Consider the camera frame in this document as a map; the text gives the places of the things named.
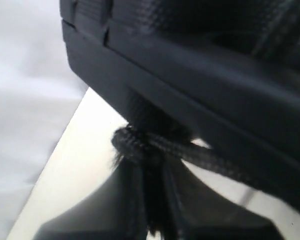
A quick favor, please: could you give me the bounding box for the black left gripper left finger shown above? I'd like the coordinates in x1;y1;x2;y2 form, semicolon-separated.
34;161;148;240

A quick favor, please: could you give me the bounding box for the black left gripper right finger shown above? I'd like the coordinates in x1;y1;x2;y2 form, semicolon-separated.
162;160;277;240

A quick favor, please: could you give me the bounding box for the black braided rope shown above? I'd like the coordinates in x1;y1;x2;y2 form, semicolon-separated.
107;126;261;237

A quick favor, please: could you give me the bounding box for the black plastic tool case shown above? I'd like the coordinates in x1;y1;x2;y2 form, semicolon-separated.
59;0;300;208

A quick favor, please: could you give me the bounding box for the white curtain backdrop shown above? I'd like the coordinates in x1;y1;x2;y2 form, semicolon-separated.
0;0;87;240

